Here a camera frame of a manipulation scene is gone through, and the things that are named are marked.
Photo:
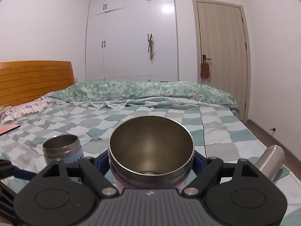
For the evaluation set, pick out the green checkered bed sheet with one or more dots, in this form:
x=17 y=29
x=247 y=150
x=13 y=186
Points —
x=230 y=191

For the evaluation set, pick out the white wardrobe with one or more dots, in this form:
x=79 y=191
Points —
x=117 y=40

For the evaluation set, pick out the purple floral pillow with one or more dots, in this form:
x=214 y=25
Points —
x=10 y=114

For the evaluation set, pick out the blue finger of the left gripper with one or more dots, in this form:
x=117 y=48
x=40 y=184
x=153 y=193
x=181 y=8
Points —
x=22 y=174

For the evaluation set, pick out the pink tumbler cup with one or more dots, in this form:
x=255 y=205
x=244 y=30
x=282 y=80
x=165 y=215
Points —
x=150 y=152

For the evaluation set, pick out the red book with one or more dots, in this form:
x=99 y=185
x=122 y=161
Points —
x=8 y=127

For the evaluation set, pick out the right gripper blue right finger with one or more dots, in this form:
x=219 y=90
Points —
x=199 y=163

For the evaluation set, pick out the beige wooden door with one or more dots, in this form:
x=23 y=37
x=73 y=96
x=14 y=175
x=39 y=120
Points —
x=222 y=35

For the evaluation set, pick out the green floral quilt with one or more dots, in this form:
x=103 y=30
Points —
x=118 y=94

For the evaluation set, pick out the wooden headboard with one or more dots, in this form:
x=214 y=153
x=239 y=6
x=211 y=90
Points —
x=26 y=81

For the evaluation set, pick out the stainless steel thermos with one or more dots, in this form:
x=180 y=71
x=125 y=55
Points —
x=270 y=161

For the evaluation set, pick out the blue cartoon cup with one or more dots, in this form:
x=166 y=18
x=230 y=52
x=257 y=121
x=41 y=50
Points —
x=66 y=147

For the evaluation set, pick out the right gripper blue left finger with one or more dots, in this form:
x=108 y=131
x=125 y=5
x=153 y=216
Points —
x=101 y=162

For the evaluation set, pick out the black door handle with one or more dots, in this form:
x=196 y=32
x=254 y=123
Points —
x=205 y=59

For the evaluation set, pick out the green hanging ornament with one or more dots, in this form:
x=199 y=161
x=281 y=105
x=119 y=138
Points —
x=151 y=47

